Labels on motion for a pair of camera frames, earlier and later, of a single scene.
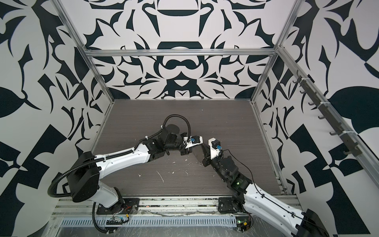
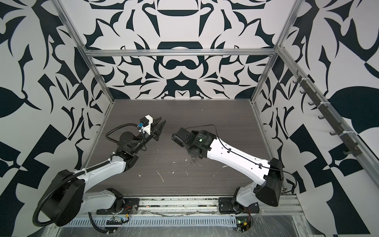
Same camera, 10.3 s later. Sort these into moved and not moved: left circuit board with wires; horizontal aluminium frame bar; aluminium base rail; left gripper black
Moved: left gripper black
Not moved: left circuit board with wires; aluminium base rail; horizontal aluminium frame bar
